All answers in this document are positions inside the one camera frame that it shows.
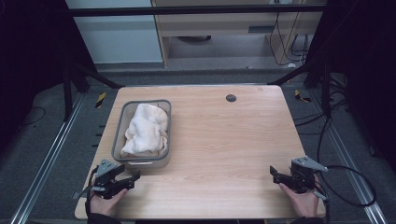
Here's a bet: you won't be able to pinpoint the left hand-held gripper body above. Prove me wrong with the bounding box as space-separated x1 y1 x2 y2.
73 159 129 201

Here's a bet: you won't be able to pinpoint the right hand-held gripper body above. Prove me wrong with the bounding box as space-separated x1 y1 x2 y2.
289 155 330 195

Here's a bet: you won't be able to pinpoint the grey plastic basin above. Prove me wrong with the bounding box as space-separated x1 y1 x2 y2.
110 98 173 171

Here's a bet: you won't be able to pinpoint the white towel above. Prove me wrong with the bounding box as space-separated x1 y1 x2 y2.
120 103 169 158

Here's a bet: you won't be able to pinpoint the person's right hand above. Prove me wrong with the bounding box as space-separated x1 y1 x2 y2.
277 176 323 218

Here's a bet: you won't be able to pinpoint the person's left hand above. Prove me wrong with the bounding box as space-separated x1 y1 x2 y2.
88 188 129 217

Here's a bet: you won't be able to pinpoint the yellow black floor tape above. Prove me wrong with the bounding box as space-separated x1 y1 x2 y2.
293 89 313 104
94 91 107 109

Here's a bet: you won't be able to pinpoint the black metal stand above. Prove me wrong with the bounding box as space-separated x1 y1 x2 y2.
61 59 125 123
266 60 333 119

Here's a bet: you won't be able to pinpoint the black curtain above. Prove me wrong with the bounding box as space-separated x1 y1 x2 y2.
303 0 396 175
0 0 98 153

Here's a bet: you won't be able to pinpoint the white cabinet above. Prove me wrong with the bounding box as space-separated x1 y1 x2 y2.
64 0 164 65

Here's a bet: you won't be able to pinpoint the light wooden desk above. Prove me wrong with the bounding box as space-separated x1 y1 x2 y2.
150 0 328 69

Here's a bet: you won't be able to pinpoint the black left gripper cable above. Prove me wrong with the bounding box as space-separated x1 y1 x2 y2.
83 165 100 217

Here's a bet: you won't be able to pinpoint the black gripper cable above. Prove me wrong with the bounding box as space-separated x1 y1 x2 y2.
313 163 378 224
83 165 100 217

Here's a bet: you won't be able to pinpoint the aluminium floor rail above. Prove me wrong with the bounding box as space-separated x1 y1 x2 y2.
8 91 86 224
309 88 389 224

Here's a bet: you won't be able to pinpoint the black floor cables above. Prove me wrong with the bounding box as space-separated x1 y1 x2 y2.
292 73 351 164

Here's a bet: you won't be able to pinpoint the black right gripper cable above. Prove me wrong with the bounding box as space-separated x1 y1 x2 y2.
313 163 378 224

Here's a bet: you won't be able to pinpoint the thin black floor cable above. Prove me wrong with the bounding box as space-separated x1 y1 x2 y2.
17 105 47 128

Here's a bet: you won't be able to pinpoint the black hanging cables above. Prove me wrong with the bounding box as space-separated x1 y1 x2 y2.
268 11 310 67

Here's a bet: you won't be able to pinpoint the black horizontal frame bar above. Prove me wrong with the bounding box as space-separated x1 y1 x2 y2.
66 4 328 18

